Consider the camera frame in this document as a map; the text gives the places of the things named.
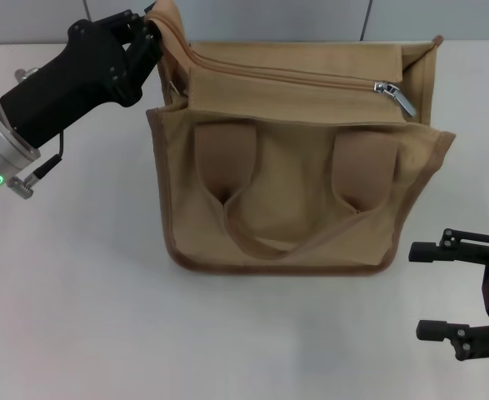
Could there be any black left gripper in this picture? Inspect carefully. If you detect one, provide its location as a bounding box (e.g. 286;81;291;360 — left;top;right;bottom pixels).
0;2;164;149

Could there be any black cable with metal plug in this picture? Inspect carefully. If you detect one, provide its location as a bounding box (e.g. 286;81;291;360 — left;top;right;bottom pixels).
6;131;67;200

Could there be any silver metal zipper pull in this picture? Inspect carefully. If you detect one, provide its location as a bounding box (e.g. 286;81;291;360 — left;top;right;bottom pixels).
372;79;417;118

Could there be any silver plug with grey cable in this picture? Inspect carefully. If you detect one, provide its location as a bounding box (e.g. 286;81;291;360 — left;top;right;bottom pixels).
13;66;40;81

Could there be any khaki canvas food bag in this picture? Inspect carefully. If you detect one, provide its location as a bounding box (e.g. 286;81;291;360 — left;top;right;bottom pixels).
145;0;457;278

